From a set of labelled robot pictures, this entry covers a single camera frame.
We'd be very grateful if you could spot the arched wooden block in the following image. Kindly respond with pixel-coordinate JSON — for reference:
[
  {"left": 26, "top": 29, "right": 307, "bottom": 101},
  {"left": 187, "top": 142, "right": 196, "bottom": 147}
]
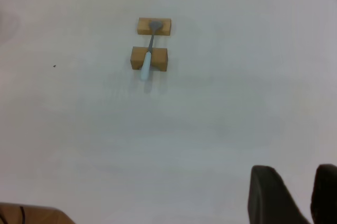
[{"left": 130, "top": 46, "right": 169, "bottom": 72}]

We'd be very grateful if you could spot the spoon with light blue handle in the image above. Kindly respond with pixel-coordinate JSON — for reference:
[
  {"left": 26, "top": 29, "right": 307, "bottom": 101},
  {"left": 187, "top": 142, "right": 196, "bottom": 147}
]
[{"left": 140, "top": 20, "right": 163, "bottom": 81}]

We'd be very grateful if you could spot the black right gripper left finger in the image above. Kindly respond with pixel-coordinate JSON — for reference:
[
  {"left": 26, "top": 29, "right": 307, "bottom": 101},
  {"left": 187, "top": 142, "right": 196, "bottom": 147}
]
[{"left": 247, "top": 165, "right": 311, "bottom": 224}]

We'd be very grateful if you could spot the flat rectangular wooden block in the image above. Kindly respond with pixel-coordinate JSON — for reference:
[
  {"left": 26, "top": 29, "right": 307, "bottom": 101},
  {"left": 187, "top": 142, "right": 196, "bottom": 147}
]
[{"left": 136, "top": 17, "right": 172, "bottom": 36}]

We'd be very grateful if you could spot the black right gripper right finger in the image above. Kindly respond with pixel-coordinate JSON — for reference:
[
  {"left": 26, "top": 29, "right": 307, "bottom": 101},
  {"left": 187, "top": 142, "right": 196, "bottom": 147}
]
[{"left": 312, "top": 164, "right": 337, "bottom": 224}]

